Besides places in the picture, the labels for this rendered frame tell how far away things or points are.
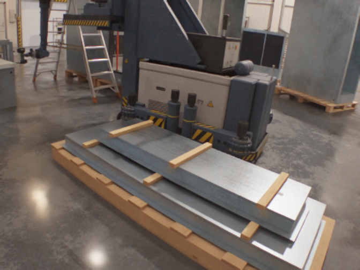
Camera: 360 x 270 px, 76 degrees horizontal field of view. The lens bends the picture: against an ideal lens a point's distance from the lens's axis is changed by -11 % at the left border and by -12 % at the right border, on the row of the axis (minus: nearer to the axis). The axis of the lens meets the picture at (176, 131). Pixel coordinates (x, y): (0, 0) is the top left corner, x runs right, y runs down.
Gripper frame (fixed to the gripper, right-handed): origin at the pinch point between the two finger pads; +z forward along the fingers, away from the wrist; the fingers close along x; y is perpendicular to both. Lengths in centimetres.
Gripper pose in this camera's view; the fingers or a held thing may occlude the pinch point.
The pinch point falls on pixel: (22, 54)
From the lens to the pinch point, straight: 435.4
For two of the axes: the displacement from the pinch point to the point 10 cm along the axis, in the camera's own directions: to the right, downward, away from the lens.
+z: -5.7, 2.6, -7.8
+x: -8.0, 0.2, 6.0
